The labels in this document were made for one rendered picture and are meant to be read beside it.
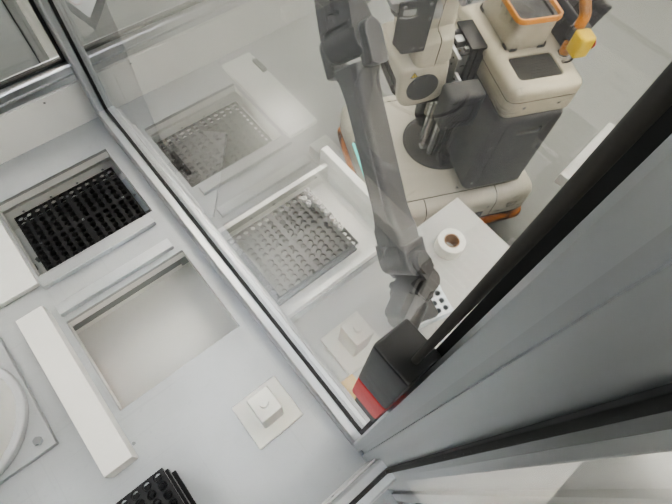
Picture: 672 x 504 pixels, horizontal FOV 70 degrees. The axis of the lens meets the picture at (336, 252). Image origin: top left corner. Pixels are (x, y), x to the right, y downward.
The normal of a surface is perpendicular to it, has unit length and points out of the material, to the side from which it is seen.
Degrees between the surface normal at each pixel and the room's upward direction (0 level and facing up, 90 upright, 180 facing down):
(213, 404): 0
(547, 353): 90
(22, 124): 90
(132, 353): 0
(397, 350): 0
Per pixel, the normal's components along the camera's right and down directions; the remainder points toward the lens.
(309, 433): 0.06, -0.45
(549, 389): -0.77, 0.55
